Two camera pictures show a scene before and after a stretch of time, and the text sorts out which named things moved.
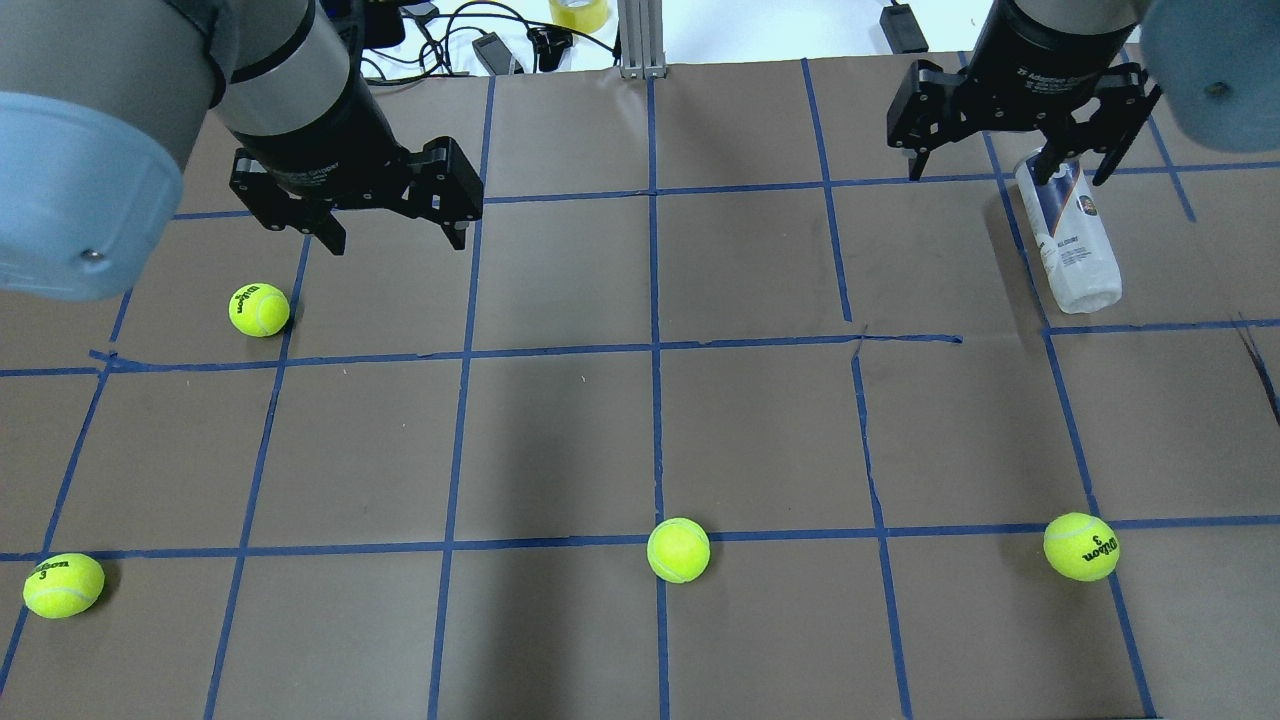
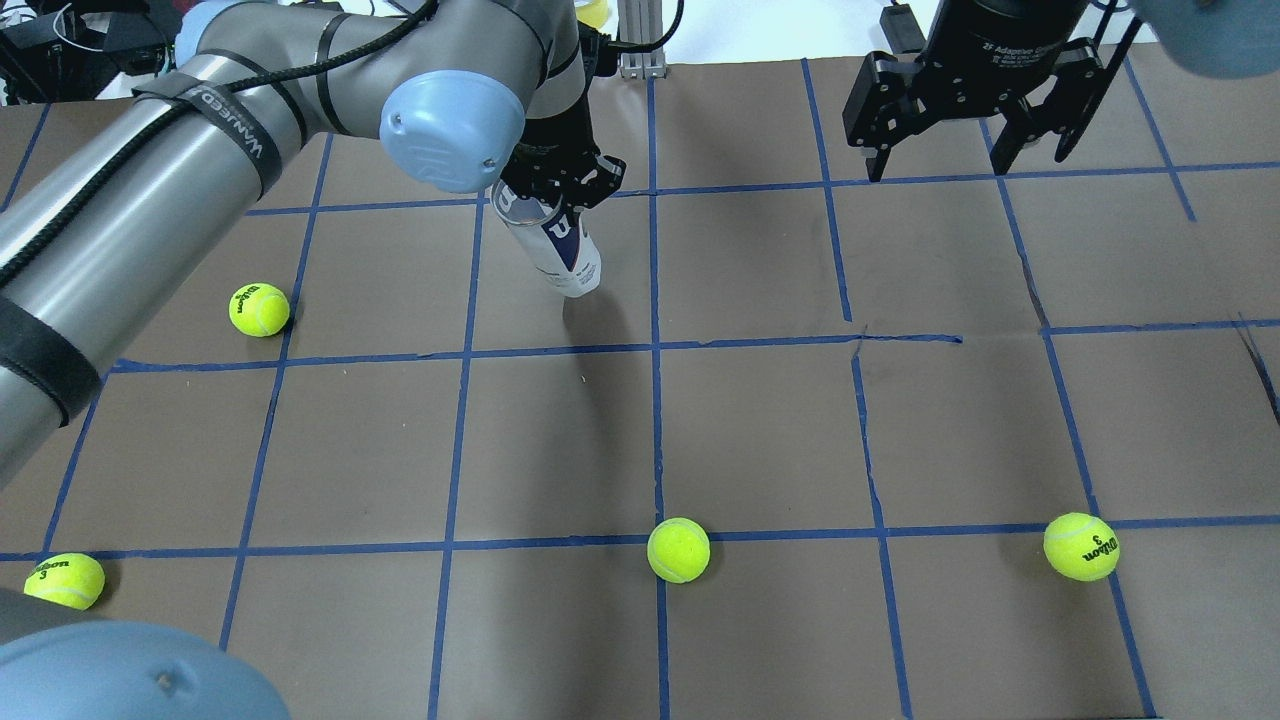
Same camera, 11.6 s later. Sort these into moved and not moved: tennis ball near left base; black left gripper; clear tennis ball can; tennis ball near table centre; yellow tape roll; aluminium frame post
Moved: black left gripper; clear tennis ball can
Not moved: yellow tape roll; tennis ball near table centre; tennis ball near left base; aluminium frame post
